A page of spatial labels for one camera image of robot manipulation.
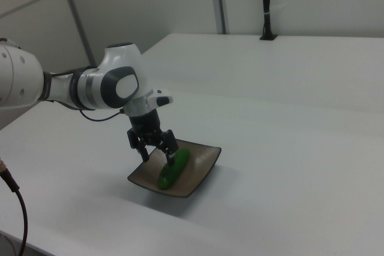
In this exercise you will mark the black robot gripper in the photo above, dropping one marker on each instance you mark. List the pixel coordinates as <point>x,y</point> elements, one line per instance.
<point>145,122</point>

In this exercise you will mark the green cucumber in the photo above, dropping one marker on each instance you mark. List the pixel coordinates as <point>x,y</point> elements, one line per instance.
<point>174,172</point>

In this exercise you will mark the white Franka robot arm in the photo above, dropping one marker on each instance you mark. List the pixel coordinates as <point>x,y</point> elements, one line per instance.
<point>99,88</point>

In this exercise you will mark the brown square ceramic plate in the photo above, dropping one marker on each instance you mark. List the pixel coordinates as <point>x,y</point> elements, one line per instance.
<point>196,166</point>

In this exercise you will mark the black clamped mount pole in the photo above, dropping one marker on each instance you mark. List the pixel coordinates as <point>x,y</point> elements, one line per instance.
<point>266,4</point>

